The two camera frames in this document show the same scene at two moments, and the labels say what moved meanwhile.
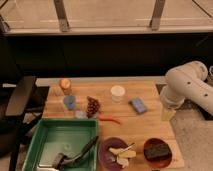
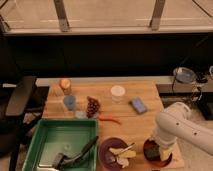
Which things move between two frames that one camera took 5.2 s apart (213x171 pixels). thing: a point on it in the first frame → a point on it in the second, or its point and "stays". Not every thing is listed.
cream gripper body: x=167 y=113 → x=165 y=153
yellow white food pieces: x=123 y=154 stays
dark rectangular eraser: x=156 y=151 stays
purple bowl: x=106 y=157 stays
